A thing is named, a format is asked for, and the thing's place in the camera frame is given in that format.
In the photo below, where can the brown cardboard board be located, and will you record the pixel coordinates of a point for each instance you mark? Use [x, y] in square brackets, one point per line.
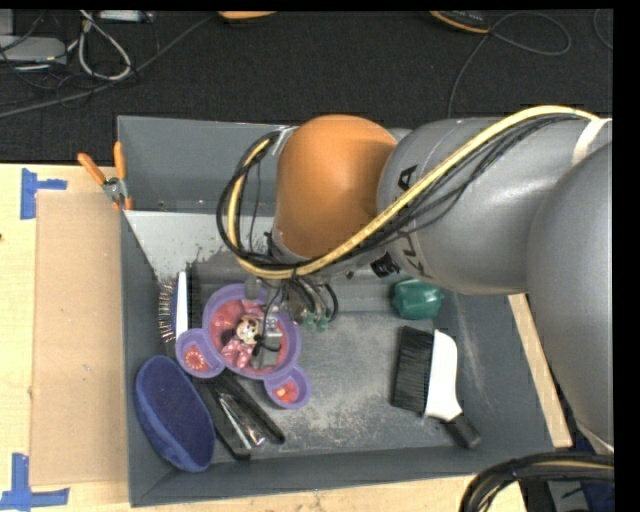
[75, 325]

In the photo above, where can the grey metal bin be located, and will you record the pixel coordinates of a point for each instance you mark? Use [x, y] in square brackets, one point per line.
[350, 380]

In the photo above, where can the purple mouse-shaped cartoon plate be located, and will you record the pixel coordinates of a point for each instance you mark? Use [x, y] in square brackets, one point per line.
[230, 320]

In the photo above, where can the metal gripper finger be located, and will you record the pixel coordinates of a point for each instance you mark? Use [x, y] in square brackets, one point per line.
[271, 345]
[253, 290]

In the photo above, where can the green plastic container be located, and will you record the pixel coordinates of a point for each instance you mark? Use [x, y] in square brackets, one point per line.
[416, 299]

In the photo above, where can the black stapler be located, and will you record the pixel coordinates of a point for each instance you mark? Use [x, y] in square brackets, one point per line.
[240, 417]

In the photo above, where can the white hairbrush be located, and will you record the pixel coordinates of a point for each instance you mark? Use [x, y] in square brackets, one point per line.
[181, 305]

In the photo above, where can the white brush with black bristles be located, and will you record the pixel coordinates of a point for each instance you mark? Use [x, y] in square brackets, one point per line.
[440, 375]

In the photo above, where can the blue oval bowl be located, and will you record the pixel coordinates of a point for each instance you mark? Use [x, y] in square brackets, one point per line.
[172, 415]

